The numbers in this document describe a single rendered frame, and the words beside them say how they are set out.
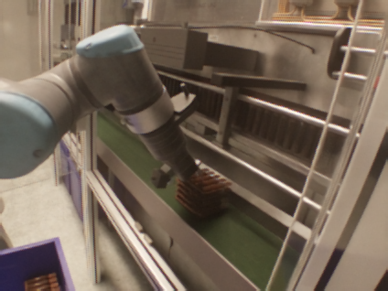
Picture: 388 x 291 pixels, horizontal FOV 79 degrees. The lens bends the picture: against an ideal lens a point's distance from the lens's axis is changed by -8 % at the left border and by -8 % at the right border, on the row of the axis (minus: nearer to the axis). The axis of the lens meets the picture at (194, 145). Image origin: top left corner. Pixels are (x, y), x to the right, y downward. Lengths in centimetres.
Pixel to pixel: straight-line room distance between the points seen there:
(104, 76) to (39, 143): 15
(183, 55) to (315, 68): 37
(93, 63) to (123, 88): 5
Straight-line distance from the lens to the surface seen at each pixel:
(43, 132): 28
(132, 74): 39
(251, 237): 57
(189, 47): 69
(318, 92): 79
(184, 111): 47
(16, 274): 99
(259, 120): 56
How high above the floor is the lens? 104
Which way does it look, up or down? 21 degrees down
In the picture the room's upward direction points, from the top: 9 degrees clockwise
